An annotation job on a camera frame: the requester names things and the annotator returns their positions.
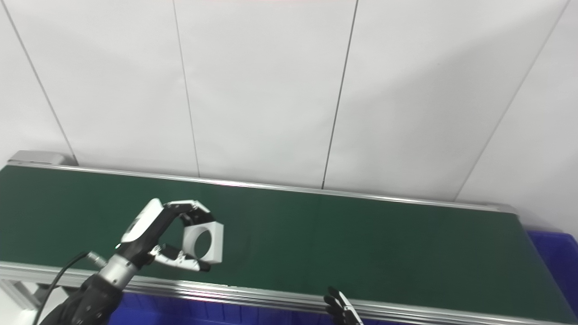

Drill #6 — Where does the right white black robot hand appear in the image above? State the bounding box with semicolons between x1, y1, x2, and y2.
324;287;364;325

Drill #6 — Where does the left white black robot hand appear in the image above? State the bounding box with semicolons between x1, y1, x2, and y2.
117;198;215;273

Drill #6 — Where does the white square part round hole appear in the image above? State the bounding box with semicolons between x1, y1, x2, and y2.
182;220;224;264

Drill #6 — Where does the green conveyor belt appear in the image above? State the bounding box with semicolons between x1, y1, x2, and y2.
0;162;578;325
0;166;574;323

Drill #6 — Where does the gray conveyor end housing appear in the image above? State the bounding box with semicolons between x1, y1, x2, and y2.
7;151;66;165

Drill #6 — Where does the aluminium conveyor support leg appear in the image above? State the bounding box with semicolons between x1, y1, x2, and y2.
0;279;50;312

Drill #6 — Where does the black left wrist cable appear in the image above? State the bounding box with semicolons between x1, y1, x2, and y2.
32;251;108;325

